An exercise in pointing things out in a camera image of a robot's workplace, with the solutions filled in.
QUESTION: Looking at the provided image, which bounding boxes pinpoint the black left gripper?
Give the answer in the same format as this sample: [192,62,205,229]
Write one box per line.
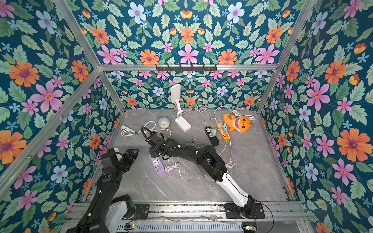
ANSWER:
[115,148,139,174]

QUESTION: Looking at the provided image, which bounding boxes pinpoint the green USB charger adapter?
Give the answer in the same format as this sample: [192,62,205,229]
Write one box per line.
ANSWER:
[211,128,217,137]

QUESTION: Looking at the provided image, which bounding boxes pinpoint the orange power strip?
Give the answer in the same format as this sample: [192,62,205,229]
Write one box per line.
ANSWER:
[216,122,230,142]

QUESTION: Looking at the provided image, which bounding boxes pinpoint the white power strip cord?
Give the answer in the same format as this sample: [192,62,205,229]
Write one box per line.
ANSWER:
[213,105,255,123]

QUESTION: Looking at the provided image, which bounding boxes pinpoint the round blue alarm clock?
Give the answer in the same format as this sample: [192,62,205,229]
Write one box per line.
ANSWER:
[158,116,170,129]

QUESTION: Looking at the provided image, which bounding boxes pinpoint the purple power strip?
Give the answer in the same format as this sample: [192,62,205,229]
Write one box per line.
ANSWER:
[150,156,165,176]

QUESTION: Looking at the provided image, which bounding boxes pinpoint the teal USB charger adapter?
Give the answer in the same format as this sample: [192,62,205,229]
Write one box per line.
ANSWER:
[222,124,228,132]

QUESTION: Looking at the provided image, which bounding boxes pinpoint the white folding desk lamp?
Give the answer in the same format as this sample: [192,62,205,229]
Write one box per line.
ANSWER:
[171,84,191,132]

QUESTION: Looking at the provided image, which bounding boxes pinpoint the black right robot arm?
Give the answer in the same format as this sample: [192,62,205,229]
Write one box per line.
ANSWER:
[140,126,255,217]

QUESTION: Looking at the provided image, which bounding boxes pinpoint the black power strip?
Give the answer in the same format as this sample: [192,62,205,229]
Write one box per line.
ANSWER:
[205,126,220,147]

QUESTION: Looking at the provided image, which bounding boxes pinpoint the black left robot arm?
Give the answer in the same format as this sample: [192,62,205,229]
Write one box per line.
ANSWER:
[67,148,139,233]

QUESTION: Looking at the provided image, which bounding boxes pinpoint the dark blue meat grinder front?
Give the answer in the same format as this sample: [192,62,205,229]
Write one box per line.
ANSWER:
[203,145,218,158]

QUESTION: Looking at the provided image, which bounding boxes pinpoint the orange shark plush toy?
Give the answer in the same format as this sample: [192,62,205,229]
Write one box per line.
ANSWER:
[222,114,251,133]

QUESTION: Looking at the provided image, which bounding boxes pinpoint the white purple strip cord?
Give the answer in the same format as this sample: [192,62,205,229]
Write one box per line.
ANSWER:
[120,120,173,140]

